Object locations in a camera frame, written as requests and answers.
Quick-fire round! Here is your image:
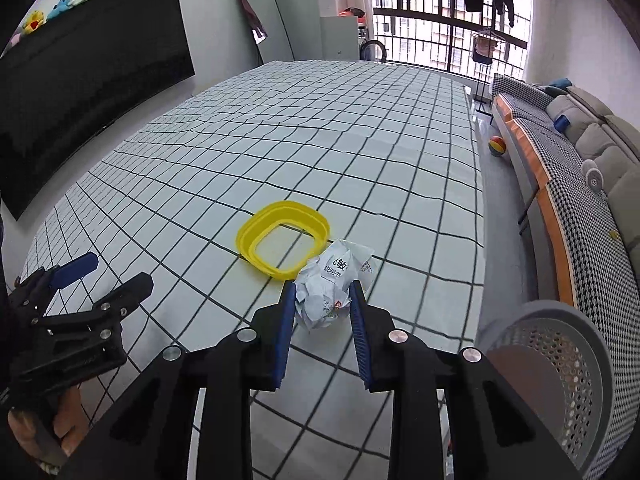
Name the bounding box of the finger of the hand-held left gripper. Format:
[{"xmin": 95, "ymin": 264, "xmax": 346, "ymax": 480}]
[
  {"xmin": 42, "ymin": 272, "xmax": 154, "ymax": 343},
  {"xmin": 12, "ymin": 252, "xmax": 99, "ymax": 316}
]

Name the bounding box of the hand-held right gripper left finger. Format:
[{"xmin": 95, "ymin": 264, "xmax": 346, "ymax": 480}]
[{"xmin": 55, "ymin": 280, "xmax": 298, "ymax": 480}]

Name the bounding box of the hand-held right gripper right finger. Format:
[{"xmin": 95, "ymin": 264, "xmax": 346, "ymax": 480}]
[{"xmin": 348, "ymin": 280, "xmax": 583, "ymax": 480}]

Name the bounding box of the white paper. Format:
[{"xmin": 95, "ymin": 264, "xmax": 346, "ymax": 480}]
[{"xmin": 294, "ymin": 238, "xmax": 378, "ymax": 333}]

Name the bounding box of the grey perforated basket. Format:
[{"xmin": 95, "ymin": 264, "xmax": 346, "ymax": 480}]
[{"xmin": 477, "ymin": 300, "xmax": 615, "ymax": 480}]

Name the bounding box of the person's left hand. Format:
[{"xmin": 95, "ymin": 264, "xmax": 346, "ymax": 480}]
[{"xmin": 7, "ymin": 387, "xmax": 93, "ymax": 476}]

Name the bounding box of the black television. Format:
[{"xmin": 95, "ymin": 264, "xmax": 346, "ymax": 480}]
[{"xmin": 0, "ymin": 0, "xmax": 196, "ymax": 221}]

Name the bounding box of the white grid tablecloth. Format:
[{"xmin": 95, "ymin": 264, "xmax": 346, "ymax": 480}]
[{"xmin": 22, "ymin": 60, "xmax": 486, "ymax": 480}]

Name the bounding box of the row of plush toys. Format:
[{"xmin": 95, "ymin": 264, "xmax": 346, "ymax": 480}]
[{"xmin": 7, "ymin": 0, "xmax": 138, "ymax": 48}]

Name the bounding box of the grey sofa with houndstooth cover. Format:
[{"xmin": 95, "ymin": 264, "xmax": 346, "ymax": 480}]
[{"xmin": 490, "ymin": 72, "xmax": 640, "ymax": 480}]

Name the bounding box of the leaning mirror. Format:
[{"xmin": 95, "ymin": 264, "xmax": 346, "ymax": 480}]
[{"xmin": 234, "ymin": 0, "xmax": 296, "ymax": 66}]

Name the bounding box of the white cabinet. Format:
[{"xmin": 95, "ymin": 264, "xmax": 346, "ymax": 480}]
[{"xmin": 320, "ymin": 15, "xmax": 362, "ymax": 61}]

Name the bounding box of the window grille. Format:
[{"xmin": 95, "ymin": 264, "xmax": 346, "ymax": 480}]
[{"xmin": 367, "ymin": 0, "xmax": 531, "ymax": 81}]

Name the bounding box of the drying rack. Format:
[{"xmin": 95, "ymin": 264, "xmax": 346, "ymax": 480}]
[{"xmin": 470, "ymin": 30, "xmax": 503, "ymax": 111}]

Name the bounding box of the yellow square ring frame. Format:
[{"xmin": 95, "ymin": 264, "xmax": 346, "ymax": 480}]
[{"xmin": 236, "ymin": 201, "xmax": 331, "ymax": 279}]

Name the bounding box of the black round frame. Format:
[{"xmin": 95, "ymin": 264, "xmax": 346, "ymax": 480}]
[{"xmin": 360, "ymin": 37, "xmax": 390, "ymax": 63}]

